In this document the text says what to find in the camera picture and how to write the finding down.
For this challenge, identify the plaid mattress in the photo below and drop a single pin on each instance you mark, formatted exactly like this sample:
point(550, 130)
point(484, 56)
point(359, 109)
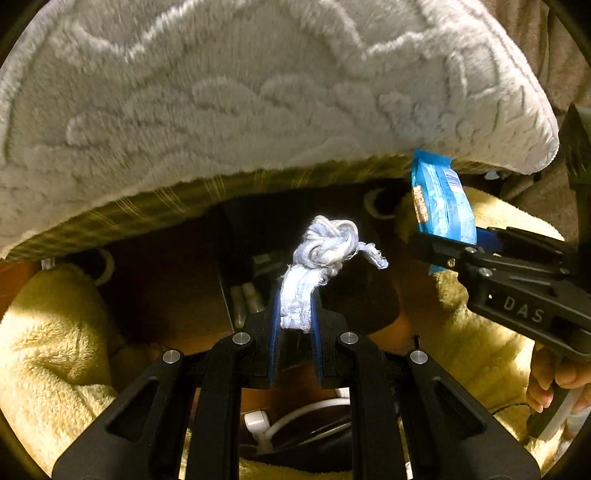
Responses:
point(138, 207)

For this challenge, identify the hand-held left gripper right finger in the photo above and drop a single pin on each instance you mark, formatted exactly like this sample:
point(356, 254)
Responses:
point(316, 341)

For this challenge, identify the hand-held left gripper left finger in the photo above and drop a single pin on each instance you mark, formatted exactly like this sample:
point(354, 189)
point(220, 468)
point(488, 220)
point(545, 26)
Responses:
point(273, 337)

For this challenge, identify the blue packet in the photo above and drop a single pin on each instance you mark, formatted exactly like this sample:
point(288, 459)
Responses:
point(438, 198)

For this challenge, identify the white plug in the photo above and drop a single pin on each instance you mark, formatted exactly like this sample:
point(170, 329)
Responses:
point(256, 427)

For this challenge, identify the grey fluffy blanket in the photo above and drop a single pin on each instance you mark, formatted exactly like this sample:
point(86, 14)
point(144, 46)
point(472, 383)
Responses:
point(231, 92)

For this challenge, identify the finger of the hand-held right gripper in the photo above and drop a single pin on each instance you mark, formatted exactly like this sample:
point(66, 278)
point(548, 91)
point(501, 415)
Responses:
point(489, 240)
point(443, 251)

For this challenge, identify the person's right hand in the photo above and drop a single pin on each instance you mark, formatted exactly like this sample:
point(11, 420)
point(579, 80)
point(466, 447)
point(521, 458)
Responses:
point(542, 383)

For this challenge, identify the blue white knotted cloth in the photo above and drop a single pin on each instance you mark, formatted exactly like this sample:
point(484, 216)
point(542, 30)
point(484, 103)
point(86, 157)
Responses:
point(323, 244)

